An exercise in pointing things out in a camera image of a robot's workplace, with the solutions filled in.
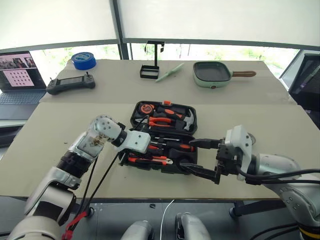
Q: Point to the black mesh office chair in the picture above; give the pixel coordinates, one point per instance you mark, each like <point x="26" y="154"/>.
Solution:
<point x="306" y="82"/>

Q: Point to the black metal hanger stand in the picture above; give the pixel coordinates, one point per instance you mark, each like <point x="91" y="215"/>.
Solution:
<point x="156" y="57"/>

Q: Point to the blue tape roll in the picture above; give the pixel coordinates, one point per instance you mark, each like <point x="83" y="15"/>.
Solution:
<point x="83" y="63"/>

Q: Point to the small black floor piece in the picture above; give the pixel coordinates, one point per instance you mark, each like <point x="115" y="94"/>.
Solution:
<point x="152" y="206"/>

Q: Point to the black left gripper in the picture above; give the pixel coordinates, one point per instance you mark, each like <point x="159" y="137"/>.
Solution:
<point x="145" y="128"/>

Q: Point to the orange black tape measure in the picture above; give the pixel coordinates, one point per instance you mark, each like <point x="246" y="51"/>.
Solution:
<point x="146" y="109"/>

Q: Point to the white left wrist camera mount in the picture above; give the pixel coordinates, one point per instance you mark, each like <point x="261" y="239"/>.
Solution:
<point x="136" y="141"/>

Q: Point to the dark grey handheld remote controller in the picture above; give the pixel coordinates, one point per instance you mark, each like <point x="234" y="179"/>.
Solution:
<point x="70" y="83"/>

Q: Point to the green electric frying pan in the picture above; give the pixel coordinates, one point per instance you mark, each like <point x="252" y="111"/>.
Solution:
<point x="211" y="73"/>

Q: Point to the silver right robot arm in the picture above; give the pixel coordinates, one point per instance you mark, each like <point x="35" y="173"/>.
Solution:
<point x="273" y="162"/>

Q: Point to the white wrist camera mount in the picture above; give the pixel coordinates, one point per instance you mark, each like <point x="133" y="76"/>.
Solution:
<point x="136" y="141"/>
<point x="240" y="140"/>

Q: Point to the short orange black screwdriver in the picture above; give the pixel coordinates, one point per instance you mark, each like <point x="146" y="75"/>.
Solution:
<point x="153" y="148"/>

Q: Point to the grey rounded shape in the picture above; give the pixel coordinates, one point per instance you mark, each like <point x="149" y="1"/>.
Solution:
<point x="137" y="231"/>
<point x="192" y="227"/>

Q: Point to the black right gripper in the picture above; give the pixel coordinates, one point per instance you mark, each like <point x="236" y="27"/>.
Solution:
<point x="228" y="160"/>

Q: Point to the black orange utility knife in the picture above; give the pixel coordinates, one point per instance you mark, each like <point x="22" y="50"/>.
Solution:
<point x="150" y="161"/>

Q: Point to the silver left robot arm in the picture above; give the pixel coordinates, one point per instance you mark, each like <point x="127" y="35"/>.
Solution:
<point x="50" y="190"/>

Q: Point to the grey tape roll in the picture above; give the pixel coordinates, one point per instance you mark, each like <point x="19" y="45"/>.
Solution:
<point x="253" y="140"/>

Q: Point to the grey window frame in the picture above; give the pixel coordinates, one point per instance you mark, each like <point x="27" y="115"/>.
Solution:
<point x="120" y="22"/>

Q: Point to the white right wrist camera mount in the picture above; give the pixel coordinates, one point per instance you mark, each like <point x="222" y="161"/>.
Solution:
<point x="240" y="140"/>

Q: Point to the pale green plastic utensil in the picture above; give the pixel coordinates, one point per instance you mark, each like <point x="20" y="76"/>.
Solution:
<point x="168" y="73"/>

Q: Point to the long orange black screwdriver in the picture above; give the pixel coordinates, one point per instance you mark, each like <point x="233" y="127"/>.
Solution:
<point x="180" y="146"/>

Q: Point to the black tool case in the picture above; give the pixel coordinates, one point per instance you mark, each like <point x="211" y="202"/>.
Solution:
<point x="185" y="163"/>

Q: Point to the grey laptop computer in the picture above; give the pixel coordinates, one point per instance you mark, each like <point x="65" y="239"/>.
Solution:
<point x="17" y="100"/>

